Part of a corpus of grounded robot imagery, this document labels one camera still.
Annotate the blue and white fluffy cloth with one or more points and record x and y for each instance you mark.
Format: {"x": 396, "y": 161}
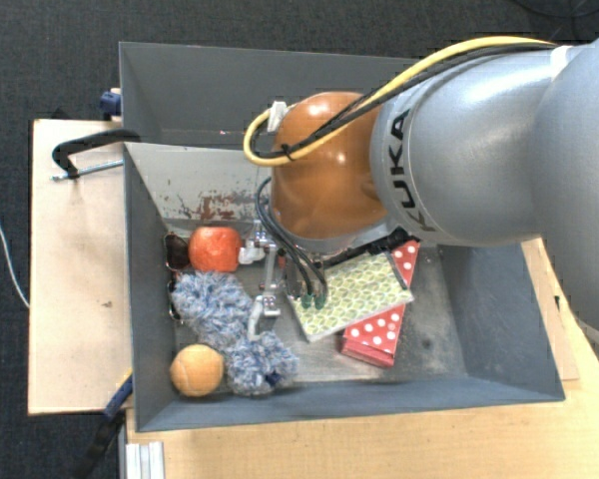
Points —
{"x": 219, "y": 312}

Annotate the red white-dotted box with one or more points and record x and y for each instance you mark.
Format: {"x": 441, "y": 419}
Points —
{"x": 377, "y": 335}

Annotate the green patterned flat box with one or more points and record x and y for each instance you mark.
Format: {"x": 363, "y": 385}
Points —
{"x": 357, "y": 292}

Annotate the pale wood flat board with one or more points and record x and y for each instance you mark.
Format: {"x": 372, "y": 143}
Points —
{"x": 80, "y": 287}

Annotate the tan ball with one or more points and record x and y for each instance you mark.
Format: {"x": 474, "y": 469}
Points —
{"x": 196, "y": 370}

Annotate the red-orange ball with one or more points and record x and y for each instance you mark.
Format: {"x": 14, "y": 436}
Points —
{"x": 214, "y": 249}

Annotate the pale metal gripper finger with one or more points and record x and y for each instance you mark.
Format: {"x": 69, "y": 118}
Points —
{"x": 252, "y": 253}
{"x": 269, "y": 306}

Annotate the dark brown sunglasses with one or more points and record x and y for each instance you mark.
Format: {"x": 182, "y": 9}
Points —
{"x": 177, "y": 252}

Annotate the grey metal bin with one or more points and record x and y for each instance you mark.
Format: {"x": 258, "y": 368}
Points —
{"x": 459, "y": 327}

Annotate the black cylinder on white bracket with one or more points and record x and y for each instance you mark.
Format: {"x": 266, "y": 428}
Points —
{"x": 397, "y": 240}

